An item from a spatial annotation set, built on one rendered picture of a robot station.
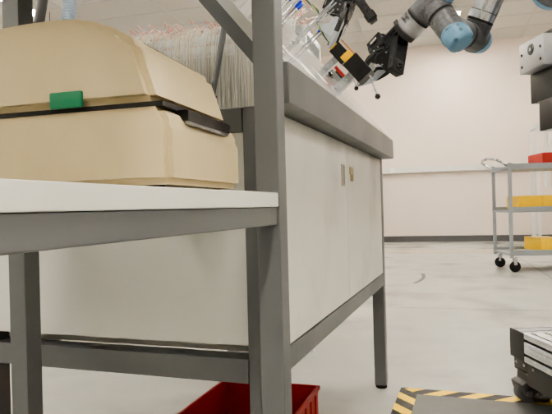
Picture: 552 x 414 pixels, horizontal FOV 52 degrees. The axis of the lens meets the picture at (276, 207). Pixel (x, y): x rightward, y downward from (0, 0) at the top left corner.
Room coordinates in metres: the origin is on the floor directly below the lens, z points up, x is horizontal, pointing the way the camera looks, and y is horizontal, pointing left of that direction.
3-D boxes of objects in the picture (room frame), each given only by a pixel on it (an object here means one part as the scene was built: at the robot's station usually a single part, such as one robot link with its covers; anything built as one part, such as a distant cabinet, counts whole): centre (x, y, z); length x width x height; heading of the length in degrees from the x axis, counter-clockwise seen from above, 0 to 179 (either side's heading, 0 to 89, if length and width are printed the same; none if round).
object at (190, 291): (1.54, 0.11, 0.60); 1.17 x 0.58 x 0.40; 161
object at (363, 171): (1.70, -0.27, 0.60); 0.55 x 0.03 x 0.39; 161
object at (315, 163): (1.18, -0.08, 0.60); 0.55 x 0.02 x 0.39; 161
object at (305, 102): (1.43, -0.19, 0.83); 1.18 x 0.05 x 0.06; 161
